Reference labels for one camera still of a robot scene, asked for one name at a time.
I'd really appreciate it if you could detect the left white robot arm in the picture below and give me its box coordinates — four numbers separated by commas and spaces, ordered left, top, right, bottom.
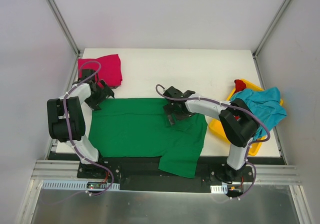
46, 69, 115, 178

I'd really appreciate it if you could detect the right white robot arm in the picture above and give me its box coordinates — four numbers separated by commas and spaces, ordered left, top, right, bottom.
162, 86, 259, 184

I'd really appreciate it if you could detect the folded magenta t shirt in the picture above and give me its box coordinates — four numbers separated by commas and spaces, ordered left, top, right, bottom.
77, 54, 123, 88

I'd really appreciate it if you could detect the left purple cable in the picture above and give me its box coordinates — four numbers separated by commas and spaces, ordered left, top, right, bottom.
62, 60, 115, 197

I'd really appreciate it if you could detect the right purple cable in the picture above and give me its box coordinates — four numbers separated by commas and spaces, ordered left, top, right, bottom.
155, 84, 271, 202

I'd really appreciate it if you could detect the yellow plastic tray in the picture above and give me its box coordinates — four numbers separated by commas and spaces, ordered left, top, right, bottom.
208, 79, 281, 157

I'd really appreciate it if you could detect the right aluminium frame post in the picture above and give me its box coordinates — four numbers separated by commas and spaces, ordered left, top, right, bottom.
252, 0, 303, 58

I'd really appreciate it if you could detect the red t shirt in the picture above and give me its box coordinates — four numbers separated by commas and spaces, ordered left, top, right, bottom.
234, 79, 247, 93

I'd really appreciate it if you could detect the left aluminium frame post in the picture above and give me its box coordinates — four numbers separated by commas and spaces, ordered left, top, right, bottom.
37, 0, 81, 57

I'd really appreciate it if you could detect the teal t shirt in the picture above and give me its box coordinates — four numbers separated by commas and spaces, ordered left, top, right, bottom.
230, 87, 287, 131

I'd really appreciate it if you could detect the aluminium frame post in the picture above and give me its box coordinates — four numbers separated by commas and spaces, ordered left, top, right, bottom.
37, 0, 81, 57
252, 0, 303, 58

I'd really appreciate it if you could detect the green t shirt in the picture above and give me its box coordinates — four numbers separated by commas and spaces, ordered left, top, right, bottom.
88, 98, 208, 178

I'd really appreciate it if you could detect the purple cable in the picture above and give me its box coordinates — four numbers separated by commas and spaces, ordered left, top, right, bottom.
62, 60, 115, 197
155, 84, 271, 202

